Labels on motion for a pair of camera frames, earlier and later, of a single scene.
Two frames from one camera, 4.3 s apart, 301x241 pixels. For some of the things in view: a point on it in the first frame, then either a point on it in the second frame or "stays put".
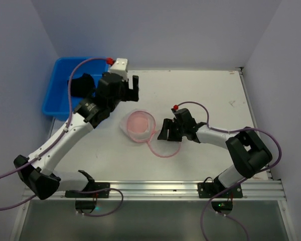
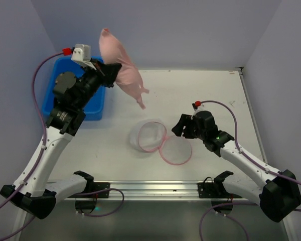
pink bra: [141, 125] -> [127, 80]
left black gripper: [127, 90] -> [110, 74]
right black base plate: [209, 190] stays put
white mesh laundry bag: [139, 124] -> [150, 135]
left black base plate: [91, 187] stays put
